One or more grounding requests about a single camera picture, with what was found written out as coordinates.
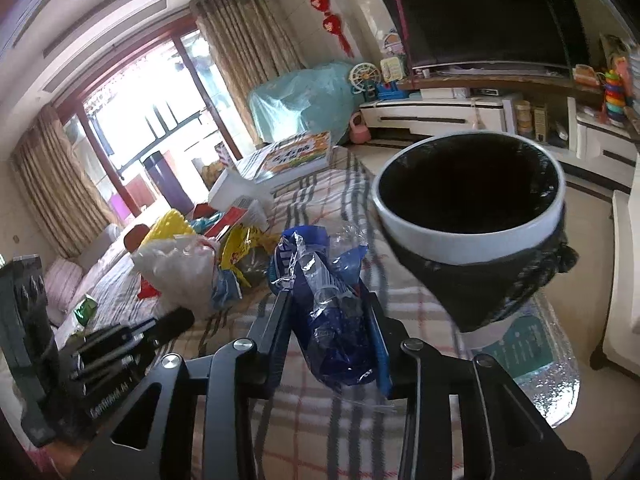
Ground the blue plastic wrapper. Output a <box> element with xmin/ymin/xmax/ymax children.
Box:
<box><xmin>268</xmin><ymin>221</ymin><xmax>392</xmax><ymax>396</ymax></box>

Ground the yellow snack bag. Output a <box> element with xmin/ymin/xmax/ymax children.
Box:
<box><xmin>220</xmin><ymin>223</ymin><xmax>279</xmax><ymax>288</ymax></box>

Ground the white trash bin black liner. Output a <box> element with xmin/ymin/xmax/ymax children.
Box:
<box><xmin>372</xmin><ymin>130</ymin><xmax>578</xmax><ymax>333</ymax></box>

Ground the white plastic bag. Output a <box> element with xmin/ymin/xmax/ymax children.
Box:
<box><xmin>131</xmin><ymin>235</ymin><xmax>219</xmax><ymax>321</ymax></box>

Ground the beige left curtain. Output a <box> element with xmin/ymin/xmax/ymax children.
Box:
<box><xmin>10</xmin><ymin>104</ymin><xmax>117</xmax><ymax>259</ymax></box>

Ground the beige curtain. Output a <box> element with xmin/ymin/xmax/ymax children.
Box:
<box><xmin>189</xmin><ymin>0</ymin><xmax>307</xmax><ymax>144</ymax></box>
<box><xmin>10</xmin><ymin>104</ymin><xmax>117</xmax><ymax>259</ymax></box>

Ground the yellow ridged plastic piece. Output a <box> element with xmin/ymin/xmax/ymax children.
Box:
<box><xmin>140</xmin><ymin>209</ymin><xmax>196</xmax><ymax>247</ymax></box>

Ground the plaid tablecloth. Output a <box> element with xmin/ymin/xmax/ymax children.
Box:
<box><xmin>54</xmin><ymin>146</ymin><xmax>582</xmax><ymax>480</ymax></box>

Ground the purple thermos cup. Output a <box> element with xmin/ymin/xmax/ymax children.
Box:
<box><xmin>142</xmin><ymin>151</ymin><xmax>194</xmax><ymax>216</ymax></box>

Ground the white tissue box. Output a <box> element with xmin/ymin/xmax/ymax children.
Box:
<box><xmin>208</xmin><ymin>169</ymin><xmax>274</xmax><ymax>212</ymax></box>

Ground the orange children's book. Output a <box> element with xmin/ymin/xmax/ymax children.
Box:
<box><xmin>238</xmin><ymin>131</ymin><xmax>332</xmax><ymax>188</ymax></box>

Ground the white TV cabinet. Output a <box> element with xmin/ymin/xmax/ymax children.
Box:
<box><xmin>360</xmin><ymin>94</ymin><xmax>638</xmax><ymax>194</ymax></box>

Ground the pink kettlebell toy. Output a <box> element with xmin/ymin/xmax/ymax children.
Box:
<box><xmin>349</xmin><ymin>112</ymin><xmax>371</xmax><ymax>144</ymax></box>

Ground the teal covered furniture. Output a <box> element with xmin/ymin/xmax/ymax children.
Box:
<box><xmin>248</xmin><ymin>62</ymin><xmax>362</xmax><ymax>144</ymax></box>

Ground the toy ferris wheel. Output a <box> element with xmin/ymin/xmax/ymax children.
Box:
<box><xmin>348</xmin><ymin>62</ymin><xmax>382</xmax><ymax>102</ymax></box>

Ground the toy telephone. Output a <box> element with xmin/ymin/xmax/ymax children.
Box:
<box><xmin>380</xmin><ymin>56</ymin><xmax>406</xmax><ymax>84</ymax></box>

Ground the beige right curtain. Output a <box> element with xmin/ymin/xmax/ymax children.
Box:
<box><xmin>189</xmin><ymin>0</ymin><xmax>307</xmax><ymax>144</ymax></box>

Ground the black television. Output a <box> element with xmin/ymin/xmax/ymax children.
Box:
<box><xmin>383</xmin><ymin>0</ymin><xmax>589</xmax><ymax>70</ymax></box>

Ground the red hanging decoration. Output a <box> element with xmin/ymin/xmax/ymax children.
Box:
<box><xmin>309</xmin><ymin>0</ymin><xmax>355</xmax><ymax>58</ymax></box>

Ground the rainbow ring stacker toy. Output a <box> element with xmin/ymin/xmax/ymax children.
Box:
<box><xmin>604</xmin><ymin>70</ymin><xmax>626</xmax><ymax>124</ymax></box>

